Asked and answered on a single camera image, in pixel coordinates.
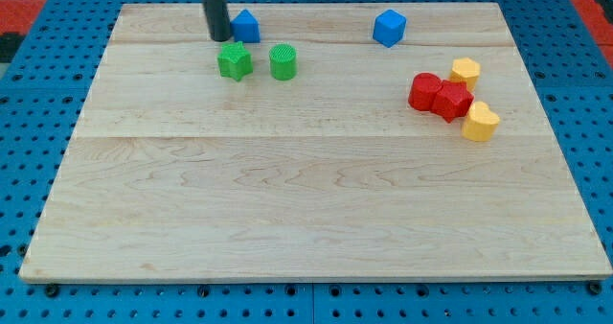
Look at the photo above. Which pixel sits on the red cylinder block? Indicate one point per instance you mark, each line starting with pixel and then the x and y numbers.
pixel 423 91

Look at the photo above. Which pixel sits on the green cylinder block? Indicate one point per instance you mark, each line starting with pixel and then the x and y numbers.
pixel 283 62

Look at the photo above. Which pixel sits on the green star block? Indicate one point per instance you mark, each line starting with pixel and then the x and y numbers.
pixel 234 61

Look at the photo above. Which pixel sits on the blue cube block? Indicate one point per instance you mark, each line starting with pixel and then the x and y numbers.
pixel 389 28

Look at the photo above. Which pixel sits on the light wooden board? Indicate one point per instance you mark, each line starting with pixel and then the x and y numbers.
pixel 176 175

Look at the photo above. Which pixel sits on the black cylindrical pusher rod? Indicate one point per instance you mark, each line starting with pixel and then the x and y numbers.
pixel 217 18

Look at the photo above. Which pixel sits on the blue triangular prism block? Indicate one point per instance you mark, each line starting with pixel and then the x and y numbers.
pixel 245 28

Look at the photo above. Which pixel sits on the yellow hexagon block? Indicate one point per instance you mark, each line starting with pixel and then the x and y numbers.
pixel 465 70

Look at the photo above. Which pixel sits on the red star block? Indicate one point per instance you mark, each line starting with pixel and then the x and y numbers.
pixel 452 101

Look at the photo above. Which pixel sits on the yellow heart block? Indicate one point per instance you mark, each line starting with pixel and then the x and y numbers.
pixel 480 123

